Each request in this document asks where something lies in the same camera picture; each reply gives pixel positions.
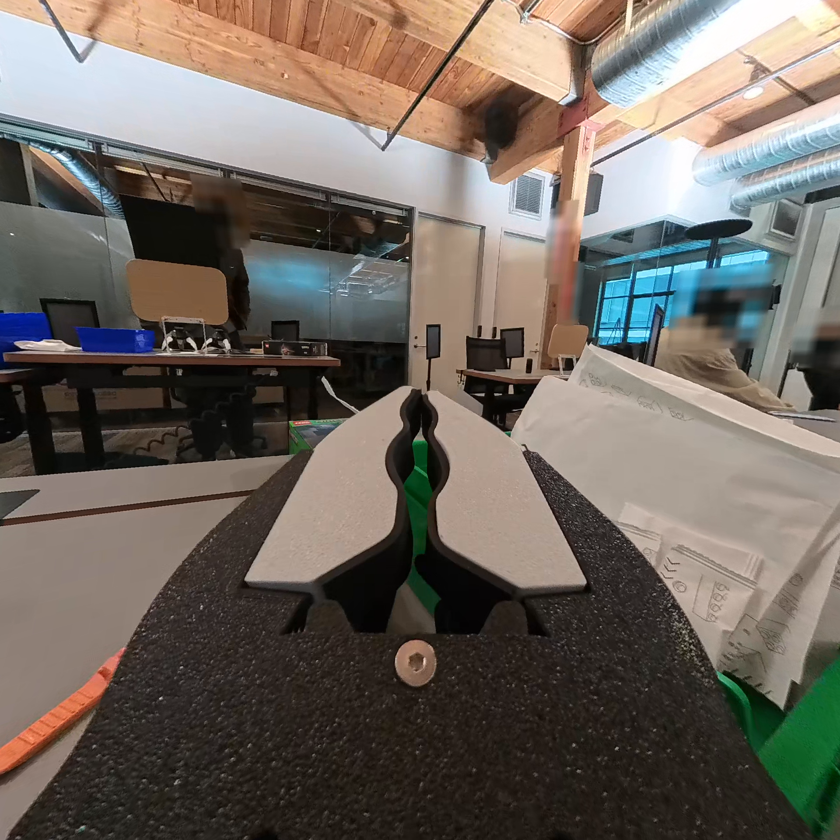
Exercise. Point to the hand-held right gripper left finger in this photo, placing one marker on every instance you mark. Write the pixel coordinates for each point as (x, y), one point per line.
(328, 518)

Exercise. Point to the brown cardboard box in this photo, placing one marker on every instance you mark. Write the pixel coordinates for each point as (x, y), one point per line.
(98, 399)

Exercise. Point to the white paper sheet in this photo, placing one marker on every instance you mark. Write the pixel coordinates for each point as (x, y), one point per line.
(338, 394)

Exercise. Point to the long wooden table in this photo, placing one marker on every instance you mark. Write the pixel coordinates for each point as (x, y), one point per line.
(512, 377)

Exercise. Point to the black office chair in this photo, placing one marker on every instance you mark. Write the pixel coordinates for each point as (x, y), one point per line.
(223, 420)

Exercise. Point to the wooden post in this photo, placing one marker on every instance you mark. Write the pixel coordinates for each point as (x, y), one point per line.
(577, 157)

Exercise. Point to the black wall speaker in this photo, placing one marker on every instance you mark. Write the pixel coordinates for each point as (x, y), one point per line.
(594, 193)

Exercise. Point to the white wall vent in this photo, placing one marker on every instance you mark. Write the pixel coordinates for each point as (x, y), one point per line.
(528, 194)

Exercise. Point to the white printed paper bag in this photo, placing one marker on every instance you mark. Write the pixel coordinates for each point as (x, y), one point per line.
(623, 459)
(656, 387)

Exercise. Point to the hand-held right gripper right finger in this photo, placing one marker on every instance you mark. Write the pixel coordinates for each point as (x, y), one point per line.
(505, 518)

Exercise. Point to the blue window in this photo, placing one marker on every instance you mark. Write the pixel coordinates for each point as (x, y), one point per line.
(623, 295)

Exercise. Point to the white door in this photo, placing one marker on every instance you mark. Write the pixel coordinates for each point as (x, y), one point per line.
(449, 295)
(522, 295)

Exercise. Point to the white cloth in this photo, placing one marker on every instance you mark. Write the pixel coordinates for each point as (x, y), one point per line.
(46, 345)

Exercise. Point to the black monitor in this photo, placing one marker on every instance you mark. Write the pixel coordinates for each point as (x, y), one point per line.
(69, 321)
(512, 341)

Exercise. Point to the small green box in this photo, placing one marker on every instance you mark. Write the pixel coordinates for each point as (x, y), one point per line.
(315, 436)

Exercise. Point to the black floor stand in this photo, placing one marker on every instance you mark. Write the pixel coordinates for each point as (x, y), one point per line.
(433, 341)

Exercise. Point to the orange brick separator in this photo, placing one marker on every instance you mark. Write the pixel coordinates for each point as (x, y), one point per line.
(52, 722)

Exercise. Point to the thick silver duct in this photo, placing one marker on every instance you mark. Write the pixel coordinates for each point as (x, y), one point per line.
(649, 52)

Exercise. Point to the green toy box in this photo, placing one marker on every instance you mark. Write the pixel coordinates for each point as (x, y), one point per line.
(800, 754)

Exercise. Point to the dark product box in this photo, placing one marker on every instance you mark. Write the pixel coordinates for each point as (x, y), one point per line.
(295, 349)

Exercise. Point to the black round disc lamp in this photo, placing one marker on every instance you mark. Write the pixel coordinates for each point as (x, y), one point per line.
(718, 228)

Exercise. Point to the black metal strut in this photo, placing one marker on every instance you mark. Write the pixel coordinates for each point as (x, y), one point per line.
(69, 33)
(439, 72)

